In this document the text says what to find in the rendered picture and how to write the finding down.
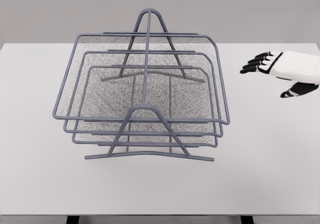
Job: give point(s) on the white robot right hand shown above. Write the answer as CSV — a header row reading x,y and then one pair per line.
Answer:
x,y
295,65

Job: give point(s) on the large grey mesh tray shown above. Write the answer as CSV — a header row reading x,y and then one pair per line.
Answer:
x,y
105,43

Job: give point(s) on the medium grey mesh tray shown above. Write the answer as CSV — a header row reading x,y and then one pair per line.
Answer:
x,y
87,126

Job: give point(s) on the small grey mesh tray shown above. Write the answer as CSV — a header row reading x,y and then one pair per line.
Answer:
x,y
87,137

